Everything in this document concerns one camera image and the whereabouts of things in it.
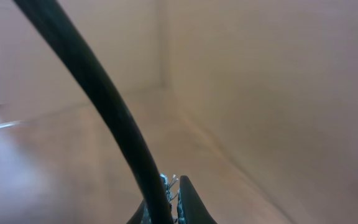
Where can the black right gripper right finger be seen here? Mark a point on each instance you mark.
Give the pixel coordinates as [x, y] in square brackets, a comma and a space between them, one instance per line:
[190, 208]

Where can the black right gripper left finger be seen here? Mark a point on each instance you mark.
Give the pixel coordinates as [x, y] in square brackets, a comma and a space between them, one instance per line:
[141, 216]

